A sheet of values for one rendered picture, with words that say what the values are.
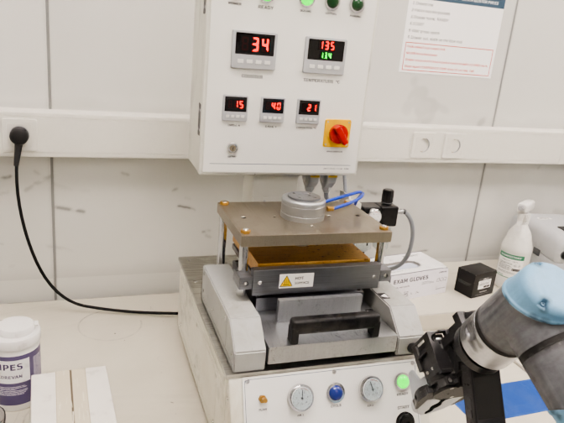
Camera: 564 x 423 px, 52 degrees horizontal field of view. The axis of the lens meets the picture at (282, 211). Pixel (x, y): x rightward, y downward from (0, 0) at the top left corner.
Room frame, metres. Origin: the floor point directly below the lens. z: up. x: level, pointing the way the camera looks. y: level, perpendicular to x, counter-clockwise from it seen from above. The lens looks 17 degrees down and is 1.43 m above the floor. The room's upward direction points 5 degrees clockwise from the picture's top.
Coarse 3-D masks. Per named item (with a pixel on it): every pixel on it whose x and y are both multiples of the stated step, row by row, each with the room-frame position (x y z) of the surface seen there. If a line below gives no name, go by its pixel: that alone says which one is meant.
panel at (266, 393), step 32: (256, 384) 0.75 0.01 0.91; (288, 384) 0.77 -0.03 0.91; (320, 384) 0.78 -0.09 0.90; (352, 384) 0.80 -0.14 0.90; (384, 384) 0.82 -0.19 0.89; (256, 416) 0.73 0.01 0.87; (288, 416) 0.75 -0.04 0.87; (320, 416) 0.76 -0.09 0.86; (352, 416) 0.78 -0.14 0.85; (384, 416) 0.80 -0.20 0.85; (416, 416) 0.81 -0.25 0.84
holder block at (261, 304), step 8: (232, 264) 1.03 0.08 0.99; (248, 296) 0.92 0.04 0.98; (256, 296) 0.88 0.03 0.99; (264, 296) 0.89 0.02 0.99; (272, 296) 0.89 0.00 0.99; (280, 296) 0.89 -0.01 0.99; (288, 296) 0.90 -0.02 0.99; (296, 296) 0.90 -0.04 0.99; (256, 304) 0.88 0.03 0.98; (264, 304) 0.88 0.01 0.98; (272, 304) 0.89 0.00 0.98
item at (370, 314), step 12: (348, 312) 0.83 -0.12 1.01; (360, 312) 0.83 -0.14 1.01; (372, 312) 0.83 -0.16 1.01; (300, 324) 0.78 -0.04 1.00; (312, 324) 0.79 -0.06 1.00; (324, 324) 0.80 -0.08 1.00; (336, 324) 0.80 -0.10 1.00; (348, 324) 0.81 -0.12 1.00; (360, 324) 0.82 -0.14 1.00; (372, 324) 0.83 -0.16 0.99; (288, 336) 0.79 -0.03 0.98; (372, 336) 0.83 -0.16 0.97
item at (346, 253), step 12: (252, 252) 0.92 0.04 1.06; (264, 252) 0.93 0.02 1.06; (276, 252) 0.93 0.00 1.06; (288, 252) 0.94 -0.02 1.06; (300, 252) 0.94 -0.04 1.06; (312, 252) 0.95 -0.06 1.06; (324, 252) 0.95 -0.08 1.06; (336, 252) 0.96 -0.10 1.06; (348, 252) 0.96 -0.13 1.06; (360, 252) 0.97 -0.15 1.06; (252, 264) 0.90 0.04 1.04; (264, 264) 0.88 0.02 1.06; (276, 264) 0.88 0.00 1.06; (288, 264) 0.89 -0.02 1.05; (300, 264) 0.90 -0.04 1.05
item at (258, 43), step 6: (246, 36) 1.07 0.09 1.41; (252, 36) 1.07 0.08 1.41; (258, 36) 1.08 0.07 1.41; (264, 36) 1.08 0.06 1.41; (240, 42) 1.07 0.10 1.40; (246, 42) 1.07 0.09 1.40; (252, 42) 1.07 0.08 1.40; (258, 42) 1.08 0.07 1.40; (264, 42) 1.08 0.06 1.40; (240, 48) 1.07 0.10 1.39; (246, 48) 1.07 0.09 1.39; (252, 48) 1.07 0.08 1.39; (258, 48) 1.08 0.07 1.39; (264, 48) 1.08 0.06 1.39
